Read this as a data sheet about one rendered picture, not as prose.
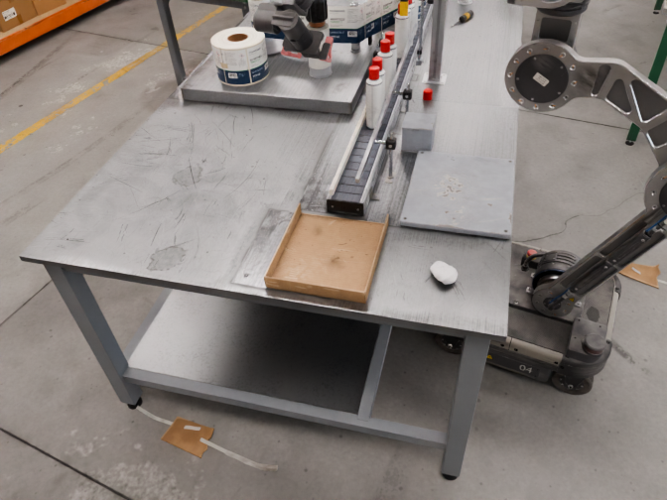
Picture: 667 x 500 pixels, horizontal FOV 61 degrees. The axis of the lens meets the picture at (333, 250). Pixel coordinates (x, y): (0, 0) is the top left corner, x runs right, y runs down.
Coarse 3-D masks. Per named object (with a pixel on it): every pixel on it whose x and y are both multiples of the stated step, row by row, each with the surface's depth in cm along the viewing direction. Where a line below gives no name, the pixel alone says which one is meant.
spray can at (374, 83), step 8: (376, 72) 173; (368, 80) 176; (376, 80) 175; (368, 88) 177; (376, 88) 176; (368, 96) 178; (376, 96) 178; (368, 104) 180; (376, 104) 180; (368, 112) 182; (376, 112) 182; (368, 120) 184; (376, 120) 184; (368, 128) 186
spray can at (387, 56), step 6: (384, 42) 187; (384, 48) 188; (378, 54) 190; (384, 54) 189; (390, 54) 189; (384, 60) 190; (390, 60) 190; (384, 66) 191; (390, 66) 192; (390, 72) 193; (390, 78) 195; (390, 84) 196
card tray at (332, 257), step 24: (312, 216) 162; (288, 240) 155; (312, 240) 155; (336, 240) 154; (360, 240) 154; (288, 264) 148; (312, 264) 148; (336, 264) 148; (360, 264) 147; (288, 288) 141; (312, 288) 139; (336, 288) 136; (360, 288) 141
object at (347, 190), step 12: (408, 60) 222; (396, 84) 208; (396, 96) 201; (384, 120) 190; (360, 132) 185; (372, 132) 185; (384, 132) 185; (360, 144) 180; (360, 156) 175; (372, 156) 175; (348, 168) 171; (348, 180) 166; (360, 180) 166; (336, 192) 162; (348, 192) 162; (360, 192) 162
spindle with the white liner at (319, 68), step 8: (320, 0) 196; (312, 8) 197; (320, 8) 197; (312, 16) 199; (320, 16) 199; (312, 24) 202; (320, 24) 202; (328, 24) 206; (328, 32) 205; (320, 48) 206; (312, 64) 212; (320, 64) 211; (328, 64) 212; (312, 72) 215; (320, 72) 213; (328, 72) 215
